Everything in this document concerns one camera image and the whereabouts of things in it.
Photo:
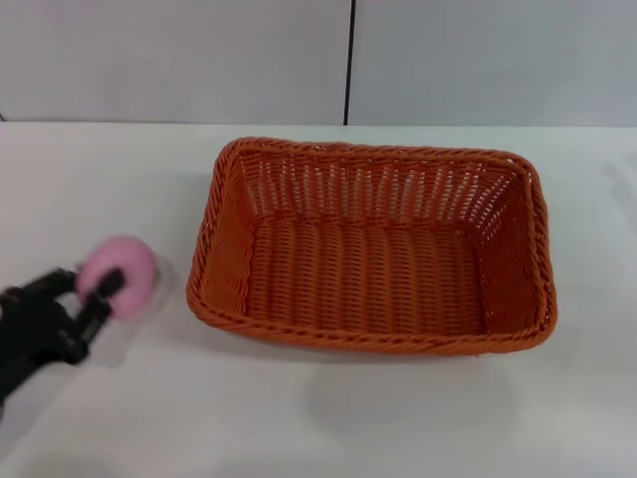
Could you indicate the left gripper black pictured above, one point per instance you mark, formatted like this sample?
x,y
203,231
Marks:
x,y
35,328

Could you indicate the pink ball toy fruit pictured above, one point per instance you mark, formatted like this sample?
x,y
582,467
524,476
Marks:
x,y
130,269

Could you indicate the orange woven plastic basket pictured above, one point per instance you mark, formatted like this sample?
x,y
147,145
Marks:
x,y
363,269

